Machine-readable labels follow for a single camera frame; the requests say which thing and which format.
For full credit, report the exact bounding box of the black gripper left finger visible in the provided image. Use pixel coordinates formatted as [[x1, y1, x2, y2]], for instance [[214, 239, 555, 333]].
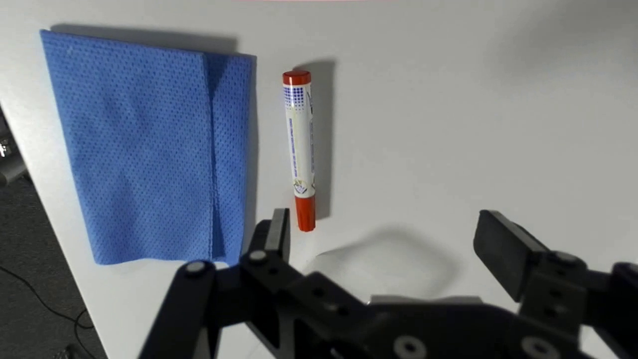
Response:
[[138, 205, 376, 359]]

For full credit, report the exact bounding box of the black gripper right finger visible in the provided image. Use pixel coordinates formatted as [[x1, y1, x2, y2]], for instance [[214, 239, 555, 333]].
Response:
[[471, 207, 638, 359]]

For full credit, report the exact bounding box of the white and red marker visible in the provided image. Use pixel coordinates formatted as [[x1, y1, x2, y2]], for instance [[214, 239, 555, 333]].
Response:
[[280, 67, 320, 233]]

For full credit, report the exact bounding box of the blue folded cloth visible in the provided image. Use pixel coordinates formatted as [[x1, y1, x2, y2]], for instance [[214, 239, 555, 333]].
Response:
[[39, 28, 260, 267]]

